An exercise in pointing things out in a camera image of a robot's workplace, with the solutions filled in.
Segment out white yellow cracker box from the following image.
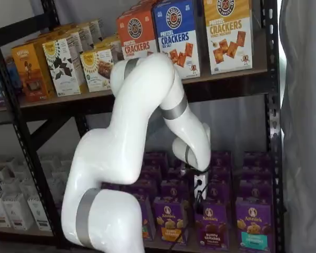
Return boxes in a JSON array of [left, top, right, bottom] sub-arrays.
[[42, 33, 82, 97]]

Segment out purple Annie's box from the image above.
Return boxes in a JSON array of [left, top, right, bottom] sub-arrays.
[[160, 180, 190, 201], [238, 179, 273, 202], [241, 166, 272, 181], [206, 181, 231, 209], [143, 151, 170, 172], [210, 164, 231, 183]]

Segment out orange pretzel crackers box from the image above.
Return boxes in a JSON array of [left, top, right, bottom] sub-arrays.
[[116, 7, 159, 63]]

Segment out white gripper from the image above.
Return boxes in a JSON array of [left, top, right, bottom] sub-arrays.
[[194, 171, 209, 215]]

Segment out grey curtain sheet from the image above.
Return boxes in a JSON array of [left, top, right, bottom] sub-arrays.
[[278, 0, 316, 253]]

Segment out purple box brown patch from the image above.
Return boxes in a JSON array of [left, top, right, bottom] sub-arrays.
[[194, 201, 230, 250]]

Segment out purple box teal patch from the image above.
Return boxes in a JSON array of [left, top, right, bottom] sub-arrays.
[[235, 199, 274, 251]]

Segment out purple box green orange patch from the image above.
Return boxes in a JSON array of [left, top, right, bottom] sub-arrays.
[[140, 196, 156, 241]]

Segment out brown shelf board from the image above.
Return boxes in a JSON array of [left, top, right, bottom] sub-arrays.
[[0, 67, 270, 114]]

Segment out yellow snack bar box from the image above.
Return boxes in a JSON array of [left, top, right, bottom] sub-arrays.
[[80, 48, 115, 93]]

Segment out black cable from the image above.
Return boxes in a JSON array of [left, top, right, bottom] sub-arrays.
[[168, 181, 209, 250]]

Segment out yellow pretzel crackers box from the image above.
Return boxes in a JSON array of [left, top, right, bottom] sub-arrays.
[[203, 0, 253, 75]]

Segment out black metal shelf rack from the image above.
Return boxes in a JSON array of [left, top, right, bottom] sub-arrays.
[[0, 0, 285, 253]]

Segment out orange brown snack box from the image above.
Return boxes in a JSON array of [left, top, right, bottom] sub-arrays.
[[11, 42, 55, 103]]

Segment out blue pretzel crackers box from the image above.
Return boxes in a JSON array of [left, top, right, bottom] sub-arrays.
[[151, 0, 202, 80]]

